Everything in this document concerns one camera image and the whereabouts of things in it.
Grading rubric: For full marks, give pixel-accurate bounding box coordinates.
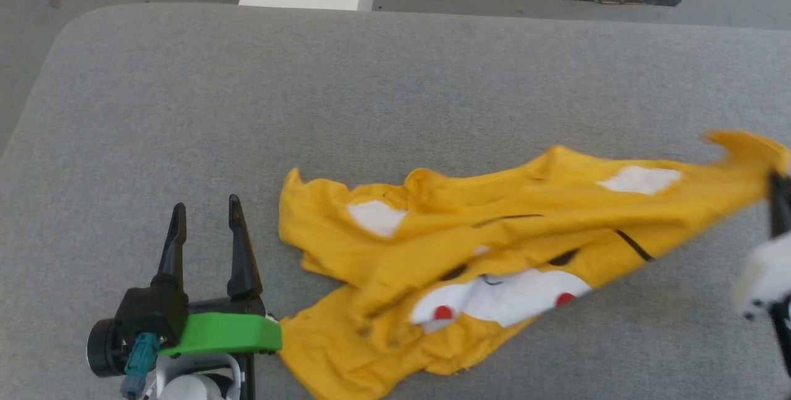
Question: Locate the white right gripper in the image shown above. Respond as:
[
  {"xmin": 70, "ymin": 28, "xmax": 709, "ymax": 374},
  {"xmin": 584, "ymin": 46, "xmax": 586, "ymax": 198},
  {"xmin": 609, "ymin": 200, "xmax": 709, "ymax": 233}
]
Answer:
[{"xmin": 732, "ymin": 174, "xmax": 791, "ymax": 321}]

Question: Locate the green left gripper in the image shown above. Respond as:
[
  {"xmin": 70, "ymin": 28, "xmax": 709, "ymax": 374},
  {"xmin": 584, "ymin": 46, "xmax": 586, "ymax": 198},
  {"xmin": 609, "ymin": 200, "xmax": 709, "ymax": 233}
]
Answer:
[{"xmin": 87, "ymin": 195, "xmax": 284, "ymax": 378}]

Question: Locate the yellow tiger print t-shirt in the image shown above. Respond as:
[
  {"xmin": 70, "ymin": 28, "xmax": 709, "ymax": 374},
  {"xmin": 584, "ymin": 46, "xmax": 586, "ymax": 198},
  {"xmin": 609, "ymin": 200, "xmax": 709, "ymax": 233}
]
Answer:
[{"xmin": 278, "ymin": 130, "xmax": 791, "ymax": 400}]

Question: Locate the grey fabric sofa seat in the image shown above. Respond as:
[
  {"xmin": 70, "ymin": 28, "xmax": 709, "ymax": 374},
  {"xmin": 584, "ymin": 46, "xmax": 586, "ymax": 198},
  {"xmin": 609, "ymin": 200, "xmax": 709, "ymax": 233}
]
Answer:
[{"xmin": 0, "ymin": 3, "xmax": 791, "ymax": 400}]

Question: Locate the left teal plug black cable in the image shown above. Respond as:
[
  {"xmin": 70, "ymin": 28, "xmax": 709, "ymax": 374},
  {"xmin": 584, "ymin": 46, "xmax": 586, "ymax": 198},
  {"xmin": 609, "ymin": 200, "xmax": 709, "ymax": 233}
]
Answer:
[{"xmin": 121, "ymin": 333, "xmax": 163, "ymax": 400}]

